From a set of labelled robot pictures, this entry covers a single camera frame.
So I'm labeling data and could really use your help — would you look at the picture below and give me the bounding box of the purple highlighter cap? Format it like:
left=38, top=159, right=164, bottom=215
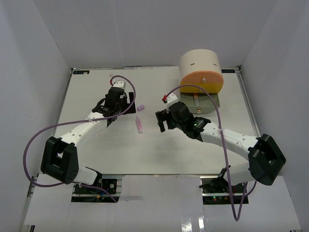
left=137, top=105, right=145, bottom=112

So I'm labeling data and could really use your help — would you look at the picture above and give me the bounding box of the pink highlighter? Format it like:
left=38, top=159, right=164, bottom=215
left=136, top=116, right=143, bottom=134

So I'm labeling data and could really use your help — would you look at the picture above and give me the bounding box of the orange highlighter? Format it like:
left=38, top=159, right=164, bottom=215
left=194, top=94, right=199, bottom=106

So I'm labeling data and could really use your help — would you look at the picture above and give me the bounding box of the grey bottom drawer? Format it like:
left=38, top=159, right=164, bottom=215
left=180, top=93, right=215, bottom=114

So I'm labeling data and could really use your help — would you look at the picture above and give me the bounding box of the yellow drawer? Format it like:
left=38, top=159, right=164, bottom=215
left=180, top=83, right=223, bottom=94

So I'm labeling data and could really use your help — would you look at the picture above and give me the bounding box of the orange top drawer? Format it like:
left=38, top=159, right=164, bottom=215
left=181, top=71, right=224, bottom=84

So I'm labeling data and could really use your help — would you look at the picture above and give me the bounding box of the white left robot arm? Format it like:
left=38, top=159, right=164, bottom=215
left=41, top=87, right=136, bottom=193

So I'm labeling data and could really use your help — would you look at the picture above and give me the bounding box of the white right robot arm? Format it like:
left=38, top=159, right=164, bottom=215
left=155, top=101, right=286, bottom=193

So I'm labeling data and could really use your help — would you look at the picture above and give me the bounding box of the round beige drawer cabinet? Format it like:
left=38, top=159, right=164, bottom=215
left=179, top=49, right=222, bottom=77

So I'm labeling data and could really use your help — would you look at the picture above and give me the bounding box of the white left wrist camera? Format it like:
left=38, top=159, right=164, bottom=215
left=110, top=80, right=126, bottom=90

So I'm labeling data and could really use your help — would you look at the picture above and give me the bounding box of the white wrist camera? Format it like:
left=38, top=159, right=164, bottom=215
left=162, top=93, right=179, bottom=104
left=110, top=80, right=126, bottom=90

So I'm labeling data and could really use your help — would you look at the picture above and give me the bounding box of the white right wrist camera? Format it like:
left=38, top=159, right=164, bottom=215
left=162, top=93, right=179, bottom=104

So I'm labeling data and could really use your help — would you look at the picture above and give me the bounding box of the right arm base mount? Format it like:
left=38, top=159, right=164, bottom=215
left=199, top=168, right=245, bottom=205

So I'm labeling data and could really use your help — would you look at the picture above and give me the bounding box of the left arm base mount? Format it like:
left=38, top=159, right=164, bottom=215
left=71, top=177, right=122, bottom=203

